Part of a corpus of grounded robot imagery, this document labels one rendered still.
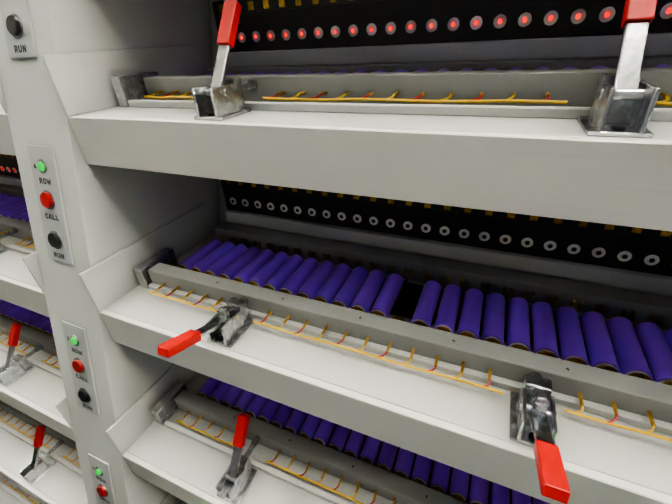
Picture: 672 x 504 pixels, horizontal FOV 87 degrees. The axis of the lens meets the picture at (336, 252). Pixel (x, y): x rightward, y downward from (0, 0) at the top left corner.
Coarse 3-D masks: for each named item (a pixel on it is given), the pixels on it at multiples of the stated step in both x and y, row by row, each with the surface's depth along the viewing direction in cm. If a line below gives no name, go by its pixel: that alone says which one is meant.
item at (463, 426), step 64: (128, 256) 41; (448, 256) 40; (512, 256) 37; (128, 320) 37; (192, 320) 37; (256, 320) 36; (256, 384) 33; (320, 384) 29; (384, 384) 29; (448, 384) 29; (448, 448) 26; (512, 448) 24; (576, 448) 24; (640, 448) 24
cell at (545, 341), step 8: (536, 304) 34; (544, 304) 33; (536, 312) 33; (544, 312) 32; (552, 312) 33; (536, 320) 32; (544, 320) 31; (552, 320) 32; (536, 328) 31; (544, 328) 31; (552, 328) 31; (536, 336) 30; (544, 336) 30; (552, 336) 30; (536, 344) 30; (544, 344) 29; (552, 344) 29; (536, 352) 29; (552, 352) 29
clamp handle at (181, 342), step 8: (224, 312) 33; (216, 320) 33; (224, 320) 33; (200, 328) 31; (208, 328) 31; (216, 328) 32; (176, 336) 29; (184, 336) 29; (192, 336) 29; (200, 336) 30; (160, 344) 28; (168, 344) 28; (176, 344) 28; (184, 344) 29; (192, 344) 29; (160, 352) 28; (168, 352) 27; (176, 352) 28
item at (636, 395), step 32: (192, 288) 39; (224, 288) 37; (256, 288) 37; (320, 320) 33; (352, 320) 32; (384, 320) 32; (416, 352) 31; (448, 352) 29; (480, 352) 28; (512, 352) 28; (576, 384) 26; (608, 384) 25; (640, 384) 25
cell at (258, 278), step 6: (282, 252) 44; (276, 258) 43; (282, 258) 43; (288, 258) 44; (270, 264) 42; (276, 264) 42; (282, 264) 43; (264, 270) 40; (270, 270) 41; (276, 270) 42; (258, 276) 40; (264, 276) 40; (270, 276) 41; (258, 282) 39; (264, 282) 40
